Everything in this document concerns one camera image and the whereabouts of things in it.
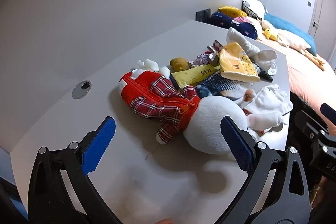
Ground cream pillow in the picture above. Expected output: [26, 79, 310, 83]
[247, 16, 263, 28]

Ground yellow snack packet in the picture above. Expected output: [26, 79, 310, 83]
[169, 64, 221, 89]

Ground white goose plush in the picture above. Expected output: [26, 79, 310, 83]
[277, 29, 326, 72]

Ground yellow cloth cap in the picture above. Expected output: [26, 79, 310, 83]
[219, 42, 261, 82]

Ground yellow duck plush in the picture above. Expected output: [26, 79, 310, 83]
[263, 28, 279, 41]

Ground bed with orange sheet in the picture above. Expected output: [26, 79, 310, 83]
[247, 17, 336, 119]

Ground silver cable grommet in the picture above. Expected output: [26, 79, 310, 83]
[72, 80, 92, 99]

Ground white fleece sock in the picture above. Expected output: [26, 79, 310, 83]
[226, 27, 277, 75]

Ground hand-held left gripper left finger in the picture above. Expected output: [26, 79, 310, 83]
[28, 116, 124, 224]

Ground navy heart print pillow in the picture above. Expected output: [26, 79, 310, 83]
[210, 11, 259, 39]

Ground yellow plush pillow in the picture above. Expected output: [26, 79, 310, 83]
[217, 6, 247, 17]

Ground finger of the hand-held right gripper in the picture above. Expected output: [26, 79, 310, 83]
[294, 110, 329, 140]
[321, 103, 336, 122]

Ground black wall socket panel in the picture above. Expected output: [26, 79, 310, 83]
[196, 8, 211, 22]

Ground white knit glove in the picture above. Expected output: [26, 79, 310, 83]
[244, 84, 293, 119]

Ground white plush doll red plaid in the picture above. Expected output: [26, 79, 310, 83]
[118, 59, 285, 155]

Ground white checkered pillow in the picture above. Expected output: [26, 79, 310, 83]
[241, 0, 265, 20]

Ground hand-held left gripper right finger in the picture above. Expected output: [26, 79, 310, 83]
[220, 116, 311, 224]

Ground blue pillow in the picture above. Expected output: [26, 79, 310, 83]
[264, 13, 317, 56]

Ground blue fish plush toy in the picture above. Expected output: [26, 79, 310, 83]
[196, 63, 273, 106]

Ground grey foam corner guard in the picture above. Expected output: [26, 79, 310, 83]
[207, 40, 225, 65]

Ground rope toy yellow red ends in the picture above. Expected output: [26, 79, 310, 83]
[169, 50, 214, 71]

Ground white door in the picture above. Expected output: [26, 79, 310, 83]
[307, 0, 336, 43]

